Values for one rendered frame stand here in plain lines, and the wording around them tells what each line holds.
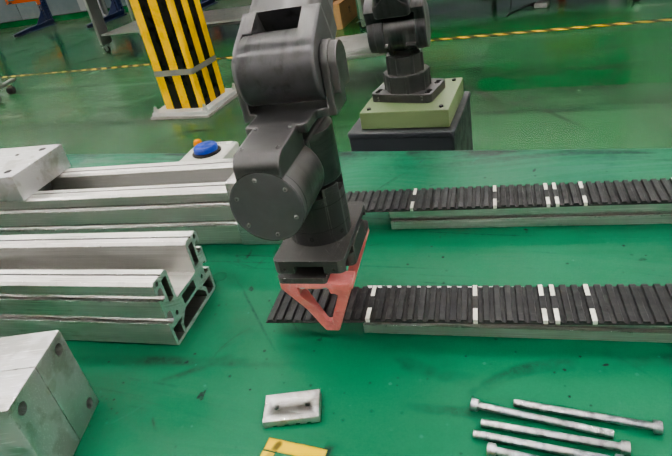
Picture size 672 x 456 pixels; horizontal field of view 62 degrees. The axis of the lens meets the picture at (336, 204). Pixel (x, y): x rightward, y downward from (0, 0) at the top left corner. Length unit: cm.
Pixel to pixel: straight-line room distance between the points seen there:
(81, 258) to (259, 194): 38
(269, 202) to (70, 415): 29
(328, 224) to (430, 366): 16
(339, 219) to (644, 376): 29
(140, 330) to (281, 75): 34
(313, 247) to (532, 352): 22
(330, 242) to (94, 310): 29
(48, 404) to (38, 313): 18
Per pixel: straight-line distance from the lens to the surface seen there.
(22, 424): 53
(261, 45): 44
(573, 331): 56
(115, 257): 70
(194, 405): 57
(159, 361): 63
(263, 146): 40
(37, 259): 78
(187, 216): 77
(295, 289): 51
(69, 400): 58
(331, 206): 48
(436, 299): 56
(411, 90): 104
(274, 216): 40
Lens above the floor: 117
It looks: 29 degrees down
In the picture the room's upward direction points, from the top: 11 degrees counter-clockwise
